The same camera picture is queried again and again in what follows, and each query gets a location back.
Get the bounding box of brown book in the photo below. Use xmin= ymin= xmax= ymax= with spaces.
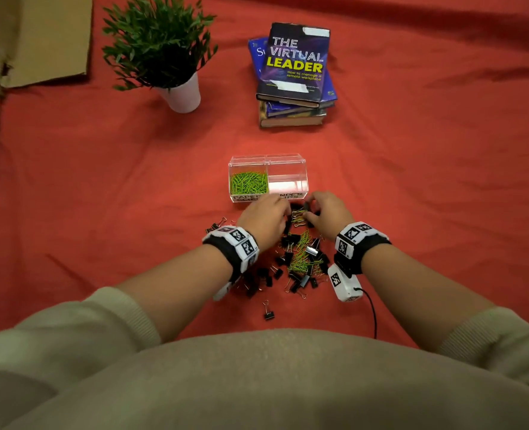
xmin=259 ymin=102 xmax=328 ymax=129

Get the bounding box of person's right forearm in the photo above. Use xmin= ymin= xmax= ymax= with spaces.
xmin=361 ymin=244 xmax=496 ymax=352

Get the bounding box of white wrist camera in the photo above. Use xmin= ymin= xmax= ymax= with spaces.
xmin=212 ymin=277 xmax=241 ymax=302
xmin=327 ymin=263 xmax=364 ymax=304

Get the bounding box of black wristband with marker tiles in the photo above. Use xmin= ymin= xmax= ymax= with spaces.
xmin=201 ymin=225 xmax=262 ymax=283
xmin=334 ymin=221 xmax=392 ymax=277

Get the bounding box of brown cardboard box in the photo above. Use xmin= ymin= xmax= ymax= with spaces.
xmin=0 ymin=0 xmax=95 ymax=265

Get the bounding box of beige sweater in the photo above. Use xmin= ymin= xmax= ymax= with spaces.
xmin=0 ymin=286 xmax=529 ymax=430

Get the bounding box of person's left forearm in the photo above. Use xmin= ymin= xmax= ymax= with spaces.
xmin=116 ymin=244 xmax=235 ymax=343

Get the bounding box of person's left hand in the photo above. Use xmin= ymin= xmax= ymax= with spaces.
xmin=236 ymin=193 xmax=293 ymax=254

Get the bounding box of black cable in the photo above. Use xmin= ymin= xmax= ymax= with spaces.
xmin=353 ymin=287 xmax=379 ymax=340

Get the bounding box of person's right hand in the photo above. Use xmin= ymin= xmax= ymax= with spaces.
xmin=302 ymin=191 xmax=357 ymax=242

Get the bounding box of green plant in white pot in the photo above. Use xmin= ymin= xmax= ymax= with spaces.
xmin=101 ymin=0 xmax=220 ymax=115

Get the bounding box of blue book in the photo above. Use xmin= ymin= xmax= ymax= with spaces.
xmin=247 ymin=36 xmax=339 ymax=118

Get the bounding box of clear two-compartment plastic box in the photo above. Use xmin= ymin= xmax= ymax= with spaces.
xmin=227 ymin=153 xmax=310 ymax=204

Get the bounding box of pile of black binder clips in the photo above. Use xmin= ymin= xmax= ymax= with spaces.
xmin=237 ymin=201 xmax=333 ymax=322

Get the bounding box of red cloth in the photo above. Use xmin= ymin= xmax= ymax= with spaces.
xmin=0 ymin=0 xmax=529 ymax=350

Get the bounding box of dark purple book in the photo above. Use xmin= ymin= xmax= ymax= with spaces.
xmin=255 ymin=21 xmax=332 ymax=109

